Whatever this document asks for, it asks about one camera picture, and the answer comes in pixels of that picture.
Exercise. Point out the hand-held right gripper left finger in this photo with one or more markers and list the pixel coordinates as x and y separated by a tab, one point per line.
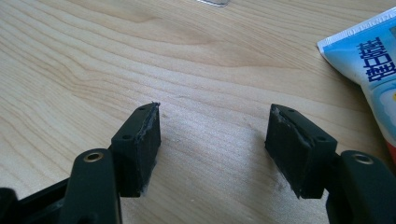
140	155

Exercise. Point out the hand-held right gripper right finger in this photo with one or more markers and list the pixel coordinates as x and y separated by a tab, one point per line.
295	155

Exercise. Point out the blue and red toothpaste tube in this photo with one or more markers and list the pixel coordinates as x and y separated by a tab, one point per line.
373	62

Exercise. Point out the clear plastic container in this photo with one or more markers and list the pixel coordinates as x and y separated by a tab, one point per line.
214	2

